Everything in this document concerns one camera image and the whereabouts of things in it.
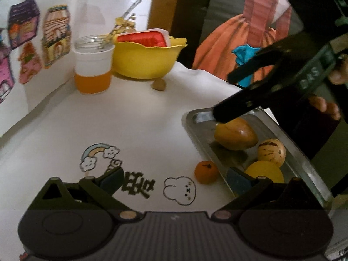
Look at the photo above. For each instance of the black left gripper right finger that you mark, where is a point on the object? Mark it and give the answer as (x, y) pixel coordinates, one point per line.
(249, 193)

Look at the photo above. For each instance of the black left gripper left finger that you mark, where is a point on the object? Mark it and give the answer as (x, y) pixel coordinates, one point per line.
(99, 192)

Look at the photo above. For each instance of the yellow lemon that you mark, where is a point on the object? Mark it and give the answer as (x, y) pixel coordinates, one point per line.
(265, 169)

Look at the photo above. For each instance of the small tangerine with stem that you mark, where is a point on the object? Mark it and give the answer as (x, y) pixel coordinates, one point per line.
(206, 172)

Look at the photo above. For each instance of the beige striped melon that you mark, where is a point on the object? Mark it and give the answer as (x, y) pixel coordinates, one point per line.
(272, 150)

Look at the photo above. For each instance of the brown mango fruit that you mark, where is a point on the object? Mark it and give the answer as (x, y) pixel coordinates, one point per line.
(236, 135)

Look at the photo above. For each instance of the person right hand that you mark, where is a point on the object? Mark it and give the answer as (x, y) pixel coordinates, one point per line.
(335, 110)

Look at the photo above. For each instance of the girl orange dress poster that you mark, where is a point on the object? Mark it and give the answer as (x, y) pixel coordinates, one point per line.
(237, 40)

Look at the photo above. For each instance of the small brown nut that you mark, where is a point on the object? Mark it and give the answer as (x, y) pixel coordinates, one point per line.
(159, 84)

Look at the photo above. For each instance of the glass jar orange white sleeve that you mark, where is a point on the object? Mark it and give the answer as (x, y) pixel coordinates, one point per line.
(93, 64)

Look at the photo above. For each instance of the yellow plastic bowl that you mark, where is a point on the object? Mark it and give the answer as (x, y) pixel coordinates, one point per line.
(133, 60)

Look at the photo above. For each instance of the red object in bowl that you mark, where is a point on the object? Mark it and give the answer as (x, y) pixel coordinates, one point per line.
(149, 38)

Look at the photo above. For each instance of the yellow flower twig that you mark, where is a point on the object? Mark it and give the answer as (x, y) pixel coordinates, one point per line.
(123, 24)

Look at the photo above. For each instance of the coloured houses paper drawing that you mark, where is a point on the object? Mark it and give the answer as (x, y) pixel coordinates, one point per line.
(36, 53)

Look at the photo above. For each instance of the brown wooden door frame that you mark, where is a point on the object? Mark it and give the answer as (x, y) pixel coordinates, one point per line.
(162, 14)

